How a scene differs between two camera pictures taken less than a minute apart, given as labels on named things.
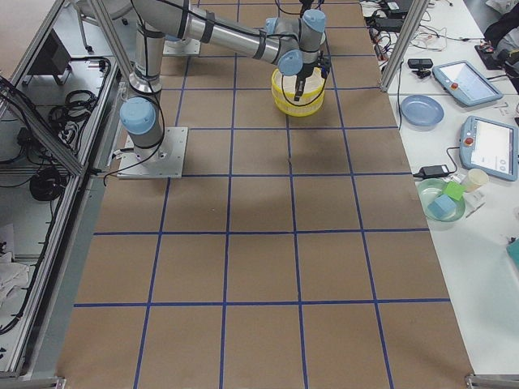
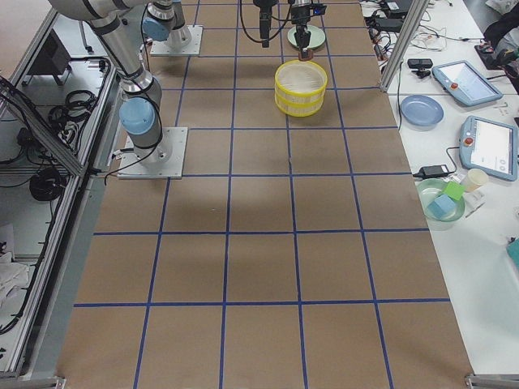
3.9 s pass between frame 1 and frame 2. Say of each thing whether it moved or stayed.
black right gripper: moved
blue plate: stayed
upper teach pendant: stayed
